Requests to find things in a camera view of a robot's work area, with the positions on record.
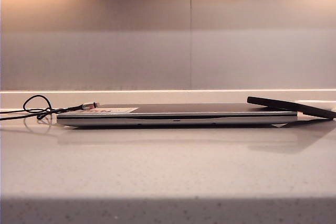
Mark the black smartphone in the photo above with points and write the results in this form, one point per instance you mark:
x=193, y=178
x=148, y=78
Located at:
x=288, y=106

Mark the silver Dell laptop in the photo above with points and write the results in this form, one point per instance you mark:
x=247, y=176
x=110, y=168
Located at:
x=173, y=120

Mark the white red text sticker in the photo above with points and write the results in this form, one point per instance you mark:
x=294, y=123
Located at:
x=126, y=109

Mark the small white dish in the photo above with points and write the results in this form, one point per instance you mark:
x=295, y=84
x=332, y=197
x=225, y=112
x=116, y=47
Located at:
x=315, y=102

